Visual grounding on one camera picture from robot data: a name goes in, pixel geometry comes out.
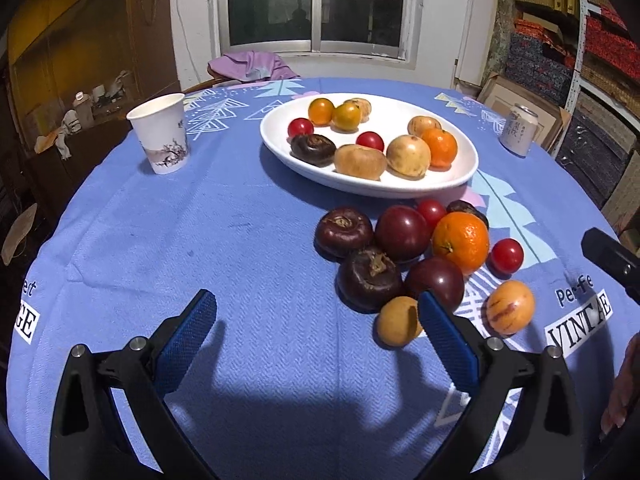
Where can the purple cloth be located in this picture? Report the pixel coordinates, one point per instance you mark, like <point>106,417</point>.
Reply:
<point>250,66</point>

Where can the blue printed tablecloth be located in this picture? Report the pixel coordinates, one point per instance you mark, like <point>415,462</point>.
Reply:
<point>225,240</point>

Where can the wooden chair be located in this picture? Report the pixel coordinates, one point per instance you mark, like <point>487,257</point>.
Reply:
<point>205,85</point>

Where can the white oval plate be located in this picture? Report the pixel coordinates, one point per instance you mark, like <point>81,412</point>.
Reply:
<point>350,185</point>

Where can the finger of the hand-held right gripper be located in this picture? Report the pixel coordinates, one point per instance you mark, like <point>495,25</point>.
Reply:
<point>610,257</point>

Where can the yellow orange tomato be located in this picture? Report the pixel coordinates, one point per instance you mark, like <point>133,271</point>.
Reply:
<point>346,116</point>

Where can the person's right hand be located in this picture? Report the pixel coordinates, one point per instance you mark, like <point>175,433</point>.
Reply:
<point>622,390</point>

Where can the dark brown water chestnut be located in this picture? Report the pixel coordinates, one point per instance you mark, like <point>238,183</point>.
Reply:
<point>344,232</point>
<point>462,206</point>
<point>369,279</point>

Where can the green patterned panel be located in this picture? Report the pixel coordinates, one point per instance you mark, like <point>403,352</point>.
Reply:
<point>500,35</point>

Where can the white drink can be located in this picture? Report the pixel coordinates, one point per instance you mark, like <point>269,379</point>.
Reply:
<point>519,132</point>

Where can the small tan longan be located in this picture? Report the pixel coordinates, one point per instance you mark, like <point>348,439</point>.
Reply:
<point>395,322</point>

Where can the orange striped pepino melon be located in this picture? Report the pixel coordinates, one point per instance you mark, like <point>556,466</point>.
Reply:
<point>510,307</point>

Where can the white printed paper cup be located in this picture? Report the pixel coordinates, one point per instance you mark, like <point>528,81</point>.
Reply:
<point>157,130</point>

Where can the dark brown mangosteen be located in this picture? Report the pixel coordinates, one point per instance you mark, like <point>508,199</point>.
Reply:
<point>312,149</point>

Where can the red tomato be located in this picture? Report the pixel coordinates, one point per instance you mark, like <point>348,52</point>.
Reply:
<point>431,211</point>
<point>506,256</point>
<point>300,128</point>
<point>370,141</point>

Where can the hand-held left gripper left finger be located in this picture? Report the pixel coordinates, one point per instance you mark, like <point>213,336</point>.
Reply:
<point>185,345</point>

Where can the white metal shelf rack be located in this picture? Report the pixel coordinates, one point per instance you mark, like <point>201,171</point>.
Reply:
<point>577,35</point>

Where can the sliding glass window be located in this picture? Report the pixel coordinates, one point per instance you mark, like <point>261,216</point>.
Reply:
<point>270,0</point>

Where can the white crumpled rag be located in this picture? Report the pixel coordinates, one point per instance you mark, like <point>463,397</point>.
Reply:
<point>65,132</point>

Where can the white vertical strip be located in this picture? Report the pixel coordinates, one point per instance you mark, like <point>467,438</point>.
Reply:
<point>467,30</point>

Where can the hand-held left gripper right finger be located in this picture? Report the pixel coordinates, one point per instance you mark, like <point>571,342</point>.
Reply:
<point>447,342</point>

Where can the orange mandarin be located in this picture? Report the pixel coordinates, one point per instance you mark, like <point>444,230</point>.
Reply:
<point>440,147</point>
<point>460,241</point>

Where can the wooden glass cabinet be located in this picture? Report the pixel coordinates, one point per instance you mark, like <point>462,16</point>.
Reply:
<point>75,20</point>

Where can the tan asian pear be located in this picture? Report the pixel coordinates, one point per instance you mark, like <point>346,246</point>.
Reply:
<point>365,106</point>
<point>408,156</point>
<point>360,161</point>

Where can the tan striped pepino melon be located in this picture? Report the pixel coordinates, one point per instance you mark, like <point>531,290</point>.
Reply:
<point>424,124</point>

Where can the pale hand fan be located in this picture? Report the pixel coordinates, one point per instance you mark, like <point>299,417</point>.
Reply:
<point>19,232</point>

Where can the brown crumpled paper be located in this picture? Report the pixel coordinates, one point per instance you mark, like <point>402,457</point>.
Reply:
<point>45,142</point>

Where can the dark purple plum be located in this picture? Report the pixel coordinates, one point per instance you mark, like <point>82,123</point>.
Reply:
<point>402,233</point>
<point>435,277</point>

